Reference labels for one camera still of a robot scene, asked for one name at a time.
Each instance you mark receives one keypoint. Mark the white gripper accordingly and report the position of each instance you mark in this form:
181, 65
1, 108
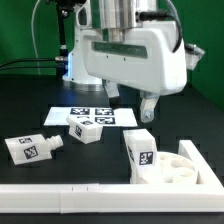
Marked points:
144, 61

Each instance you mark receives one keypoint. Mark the white marker sheet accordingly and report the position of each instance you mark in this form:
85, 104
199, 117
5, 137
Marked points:
123, 117

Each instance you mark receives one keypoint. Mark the white L-shaped fence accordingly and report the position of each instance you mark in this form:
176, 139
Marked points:
207, 195

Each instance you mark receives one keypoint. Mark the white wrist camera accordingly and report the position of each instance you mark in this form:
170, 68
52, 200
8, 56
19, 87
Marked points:
193, 55

